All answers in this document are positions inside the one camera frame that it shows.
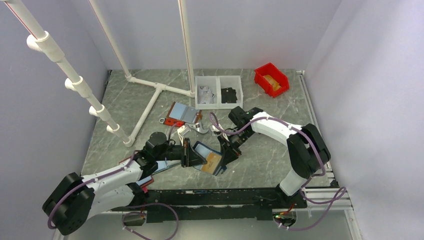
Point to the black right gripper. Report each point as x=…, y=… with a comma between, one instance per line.
x=230, y=153

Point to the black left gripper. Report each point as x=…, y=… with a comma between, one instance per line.
x=189, y=156

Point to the navy blue card holder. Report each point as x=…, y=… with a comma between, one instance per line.
x=204, y=150

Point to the gold vip card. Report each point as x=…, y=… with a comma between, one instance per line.
x=212, y=165

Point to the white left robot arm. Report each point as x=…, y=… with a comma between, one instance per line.
x=102, y=185

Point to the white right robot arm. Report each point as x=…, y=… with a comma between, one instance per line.
x=307, y=150

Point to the green open card holder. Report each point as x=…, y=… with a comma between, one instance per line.
x=163, y=165

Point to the red open card holder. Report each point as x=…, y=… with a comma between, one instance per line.
x=144, y=182

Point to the white bin with black cards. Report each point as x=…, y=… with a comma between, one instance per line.
x=231, y=92

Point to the gold cards in bin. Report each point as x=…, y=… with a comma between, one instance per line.
x=274, y=84

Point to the red plastic bin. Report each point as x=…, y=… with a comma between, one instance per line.
x=273, y=71

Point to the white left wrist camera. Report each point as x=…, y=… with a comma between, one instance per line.
x=181, y=130

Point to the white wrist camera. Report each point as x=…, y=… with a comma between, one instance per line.
x=214, y=131
x=181, y=130

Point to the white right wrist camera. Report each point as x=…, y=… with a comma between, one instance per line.
x=214, y=131

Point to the orange handled adjustable wrench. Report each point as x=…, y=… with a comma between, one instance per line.
x=194, y=126

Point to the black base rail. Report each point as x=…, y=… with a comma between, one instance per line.
x=213, y=204

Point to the white pvc pipe frame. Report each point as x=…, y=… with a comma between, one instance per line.
x=37, y=113

